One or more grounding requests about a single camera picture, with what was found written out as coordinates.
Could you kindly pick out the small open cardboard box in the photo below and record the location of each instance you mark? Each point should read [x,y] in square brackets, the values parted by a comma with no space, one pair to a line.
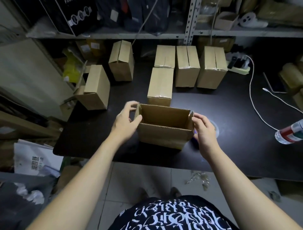
[226,21]

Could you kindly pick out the black trash bag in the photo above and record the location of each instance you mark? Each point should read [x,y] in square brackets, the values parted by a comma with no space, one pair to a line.
[19,213]

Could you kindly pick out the sealed cardboard box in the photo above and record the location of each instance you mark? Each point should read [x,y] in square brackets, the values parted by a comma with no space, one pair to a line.
[160,85]
[164,55]
[187,68]
[211,71]
[122,61]
[97,87]

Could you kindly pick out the plastic bottle with red label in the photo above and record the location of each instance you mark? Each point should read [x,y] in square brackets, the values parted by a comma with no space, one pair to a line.
[290,134]

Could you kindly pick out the person's left forearm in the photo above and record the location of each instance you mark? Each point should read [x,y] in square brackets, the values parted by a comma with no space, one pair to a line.
[80,187]

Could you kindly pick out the person's right thumb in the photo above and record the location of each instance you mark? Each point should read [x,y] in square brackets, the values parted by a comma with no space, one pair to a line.
[195,123]

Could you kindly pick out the stack of brown cartons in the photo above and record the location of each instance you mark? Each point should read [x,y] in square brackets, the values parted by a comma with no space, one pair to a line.
[292,80]

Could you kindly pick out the dark flat tablet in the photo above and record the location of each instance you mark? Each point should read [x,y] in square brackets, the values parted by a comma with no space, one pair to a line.
[274,83]

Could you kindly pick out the white round device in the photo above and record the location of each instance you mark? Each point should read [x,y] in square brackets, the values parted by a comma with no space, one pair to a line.
[251,20]

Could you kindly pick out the yellow plastic bag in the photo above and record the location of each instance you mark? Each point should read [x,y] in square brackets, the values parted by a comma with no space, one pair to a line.
[71,68]

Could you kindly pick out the white printed paper bag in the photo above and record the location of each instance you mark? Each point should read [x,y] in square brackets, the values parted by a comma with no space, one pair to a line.
[35,158]

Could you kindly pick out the person's right hand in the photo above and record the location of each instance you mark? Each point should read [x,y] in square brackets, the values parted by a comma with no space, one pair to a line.
[206,136]

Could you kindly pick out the person's right forearm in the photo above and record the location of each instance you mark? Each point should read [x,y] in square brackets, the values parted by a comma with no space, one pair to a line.
[243,192]

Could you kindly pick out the pile of dark bagged clothes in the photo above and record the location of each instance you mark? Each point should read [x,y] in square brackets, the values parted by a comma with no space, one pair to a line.
[139,14]

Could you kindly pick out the clear plastic scraps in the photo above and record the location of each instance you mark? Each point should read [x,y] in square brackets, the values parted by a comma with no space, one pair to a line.
[201,179]

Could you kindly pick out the person's right shoe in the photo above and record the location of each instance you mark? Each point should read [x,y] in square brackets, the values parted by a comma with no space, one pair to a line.
[175,192]

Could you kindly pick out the person's left hand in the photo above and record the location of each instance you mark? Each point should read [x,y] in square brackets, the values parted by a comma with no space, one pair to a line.
[123,125]

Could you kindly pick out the person's left thumb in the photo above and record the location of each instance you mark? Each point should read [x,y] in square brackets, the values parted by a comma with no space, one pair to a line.
[136,120]

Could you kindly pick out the clear tape roll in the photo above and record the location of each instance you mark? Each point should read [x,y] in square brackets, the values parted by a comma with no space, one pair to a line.
[215,129]

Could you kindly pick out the person's black printed shirt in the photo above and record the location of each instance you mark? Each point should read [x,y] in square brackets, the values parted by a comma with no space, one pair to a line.
[175,215]

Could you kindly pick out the white power strip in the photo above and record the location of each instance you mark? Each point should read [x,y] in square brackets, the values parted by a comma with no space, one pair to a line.
[239,68]

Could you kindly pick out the black printed carton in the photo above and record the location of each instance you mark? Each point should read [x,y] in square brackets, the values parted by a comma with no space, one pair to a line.
[71,14]

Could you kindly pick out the grey metal shelf rack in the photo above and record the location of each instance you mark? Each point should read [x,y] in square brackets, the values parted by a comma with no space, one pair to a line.
[191,23]

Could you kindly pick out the crumpled white paper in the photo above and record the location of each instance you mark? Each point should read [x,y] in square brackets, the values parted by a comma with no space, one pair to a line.
[30,194]

